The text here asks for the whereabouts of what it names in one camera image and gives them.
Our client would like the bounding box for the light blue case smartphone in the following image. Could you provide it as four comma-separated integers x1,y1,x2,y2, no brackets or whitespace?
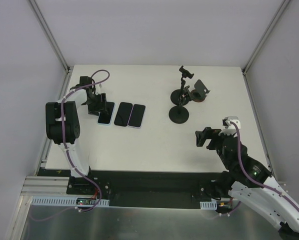
97,102,115,125

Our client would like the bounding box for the black smartphone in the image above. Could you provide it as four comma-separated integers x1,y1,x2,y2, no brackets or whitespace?
114,102,133,127

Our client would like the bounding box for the lavender case smartphone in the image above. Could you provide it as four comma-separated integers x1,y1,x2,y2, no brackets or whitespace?
127,104,146,128

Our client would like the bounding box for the brown-base black phone stand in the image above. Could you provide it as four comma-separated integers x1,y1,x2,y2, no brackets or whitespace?
190,79,210,103

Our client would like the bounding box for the black round-base phone stand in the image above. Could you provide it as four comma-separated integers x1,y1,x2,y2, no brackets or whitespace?
170,65,194,105

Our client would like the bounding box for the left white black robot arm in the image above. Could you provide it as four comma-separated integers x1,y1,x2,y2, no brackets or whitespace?
45,76,108,195

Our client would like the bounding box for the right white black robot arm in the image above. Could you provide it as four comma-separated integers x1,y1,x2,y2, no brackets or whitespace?
195,127,299,240

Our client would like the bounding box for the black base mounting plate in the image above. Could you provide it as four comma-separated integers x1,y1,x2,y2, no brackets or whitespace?
66,170,234,209

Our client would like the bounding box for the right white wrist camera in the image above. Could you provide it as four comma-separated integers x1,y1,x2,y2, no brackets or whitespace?
219,116,241,136

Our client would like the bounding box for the right white cable duct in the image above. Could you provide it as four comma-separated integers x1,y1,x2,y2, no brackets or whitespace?
199,199,218,211

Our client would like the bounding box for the white cable duct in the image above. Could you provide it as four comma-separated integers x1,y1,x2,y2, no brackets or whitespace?
199,199,218,211
31,196,110,208

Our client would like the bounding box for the left aluminium frame post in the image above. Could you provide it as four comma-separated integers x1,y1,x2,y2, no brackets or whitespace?
26,0,71,73

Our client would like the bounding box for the aluminium frame post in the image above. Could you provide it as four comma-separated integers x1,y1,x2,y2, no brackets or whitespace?
241,0,293,76
26,0,71,73

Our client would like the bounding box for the front aluminium frame rail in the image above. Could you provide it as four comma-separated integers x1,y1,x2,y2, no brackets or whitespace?
20,174,290,202

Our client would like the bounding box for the left white cable duct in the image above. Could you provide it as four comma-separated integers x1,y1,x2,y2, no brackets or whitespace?
31,196,110,208

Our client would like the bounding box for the right aluminium frame post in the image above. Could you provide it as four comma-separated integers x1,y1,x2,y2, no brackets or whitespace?
241,0,293,76

